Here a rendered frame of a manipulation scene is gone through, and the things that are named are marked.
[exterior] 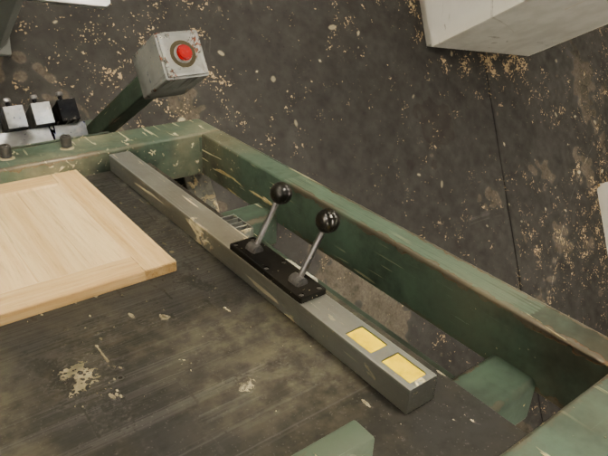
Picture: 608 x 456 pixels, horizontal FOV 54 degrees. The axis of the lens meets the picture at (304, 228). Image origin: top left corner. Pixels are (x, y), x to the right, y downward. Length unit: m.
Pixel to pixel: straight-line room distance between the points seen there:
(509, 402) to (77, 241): 0.76
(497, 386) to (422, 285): 0.22
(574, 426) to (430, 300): 0.41
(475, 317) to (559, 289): 3.13
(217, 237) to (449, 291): 0.40
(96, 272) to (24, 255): 0.14
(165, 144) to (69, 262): 0.54
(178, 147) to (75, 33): 1.10
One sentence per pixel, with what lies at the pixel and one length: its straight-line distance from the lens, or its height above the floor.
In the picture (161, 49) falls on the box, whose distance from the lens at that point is 1.56.
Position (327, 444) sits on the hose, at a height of 1.97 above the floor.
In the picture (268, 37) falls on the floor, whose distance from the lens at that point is 2.90.
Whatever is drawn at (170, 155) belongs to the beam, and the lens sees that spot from 1.54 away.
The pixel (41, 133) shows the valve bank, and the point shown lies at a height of 0.74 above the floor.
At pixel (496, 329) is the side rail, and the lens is 0.97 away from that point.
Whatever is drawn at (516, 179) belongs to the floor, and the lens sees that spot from 3.88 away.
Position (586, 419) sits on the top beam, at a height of 1.90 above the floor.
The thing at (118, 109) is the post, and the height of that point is 0.48.
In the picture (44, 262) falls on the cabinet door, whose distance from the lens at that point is 1.09.
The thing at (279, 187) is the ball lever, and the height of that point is 1.46.
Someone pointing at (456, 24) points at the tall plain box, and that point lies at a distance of 3.39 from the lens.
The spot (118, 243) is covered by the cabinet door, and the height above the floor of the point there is 1.22.
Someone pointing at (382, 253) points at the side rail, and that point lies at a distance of 1.09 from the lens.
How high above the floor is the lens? 2.28
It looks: 56 degrees down
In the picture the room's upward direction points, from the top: 79 degrees clockwise
